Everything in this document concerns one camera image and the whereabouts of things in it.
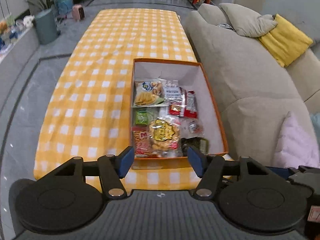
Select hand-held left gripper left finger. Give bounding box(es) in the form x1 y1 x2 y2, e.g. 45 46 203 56
37 146 135 200

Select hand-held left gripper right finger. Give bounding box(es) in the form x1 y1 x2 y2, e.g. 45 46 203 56
187 146 283 201

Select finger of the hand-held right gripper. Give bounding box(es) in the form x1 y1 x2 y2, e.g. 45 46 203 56
264 166 295 181

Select dark green seaweed packet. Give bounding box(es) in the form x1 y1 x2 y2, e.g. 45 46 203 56
181 137 209 155

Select red stick snack packet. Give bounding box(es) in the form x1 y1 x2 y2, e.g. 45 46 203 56
132 127 153 157

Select cookie packet with yellow label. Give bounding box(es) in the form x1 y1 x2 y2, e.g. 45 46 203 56
147 116 182 156

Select green raisin packet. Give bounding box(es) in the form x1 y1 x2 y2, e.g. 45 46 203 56
135 110 150 125

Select orange cardboard box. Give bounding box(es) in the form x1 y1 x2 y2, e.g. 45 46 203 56
130 58 229 170

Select red packet with white label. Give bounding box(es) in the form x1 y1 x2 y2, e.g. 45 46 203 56
186 90 198 119

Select white snack packet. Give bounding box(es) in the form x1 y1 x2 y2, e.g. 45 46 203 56
149 106 168 118

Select yellow and blue pastry packet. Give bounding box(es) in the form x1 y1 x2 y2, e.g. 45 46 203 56
134 79 167 108

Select clear packet with white label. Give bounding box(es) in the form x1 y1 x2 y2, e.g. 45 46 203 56
164 79 187 103

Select pink cushion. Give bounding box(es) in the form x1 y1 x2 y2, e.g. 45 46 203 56
274 111 320 169

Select light blue cloth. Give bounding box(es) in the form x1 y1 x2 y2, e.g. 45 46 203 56
310 112 320 140

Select yellow checked tablecloth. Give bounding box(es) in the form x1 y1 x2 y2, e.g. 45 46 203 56
33 9 235 193

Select beige sofa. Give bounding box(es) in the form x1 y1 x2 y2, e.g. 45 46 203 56
184 3 320 169

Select yellow cushion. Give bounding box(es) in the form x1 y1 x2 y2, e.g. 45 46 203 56
257 14 313 67

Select small item on sofa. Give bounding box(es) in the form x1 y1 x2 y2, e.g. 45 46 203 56
217 23 236 32

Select grey cushion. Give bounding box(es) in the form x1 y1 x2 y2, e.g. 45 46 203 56
219 3 278 38

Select white low cabinet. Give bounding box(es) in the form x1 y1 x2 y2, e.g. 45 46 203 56
0 27 41 85

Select grey round planter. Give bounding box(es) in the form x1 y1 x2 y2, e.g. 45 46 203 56
34 9 61 45

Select pink small heater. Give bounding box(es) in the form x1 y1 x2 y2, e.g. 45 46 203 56
72 4 85 22

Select blue water bottle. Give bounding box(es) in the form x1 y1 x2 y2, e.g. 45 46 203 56
55 0 74 14

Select white mug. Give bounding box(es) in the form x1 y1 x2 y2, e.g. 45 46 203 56
23 15 35 28

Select bear picture board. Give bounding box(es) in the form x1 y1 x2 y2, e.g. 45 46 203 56
0 15 16 45

